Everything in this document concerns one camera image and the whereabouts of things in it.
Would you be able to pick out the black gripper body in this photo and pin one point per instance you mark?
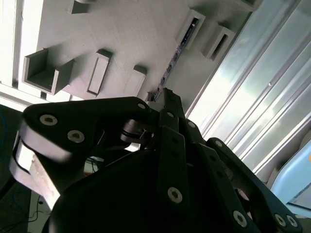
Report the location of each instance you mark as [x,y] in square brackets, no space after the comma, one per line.
[126,194]

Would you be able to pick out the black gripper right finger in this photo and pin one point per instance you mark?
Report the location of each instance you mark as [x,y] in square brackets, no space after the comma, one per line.
[243,184]

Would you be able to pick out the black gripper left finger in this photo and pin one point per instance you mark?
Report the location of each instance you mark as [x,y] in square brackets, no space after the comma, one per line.
[92,114]

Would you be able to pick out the dark RAM stick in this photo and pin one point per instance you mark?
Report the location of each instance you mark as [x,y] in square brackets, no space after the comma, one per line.
[173,58]

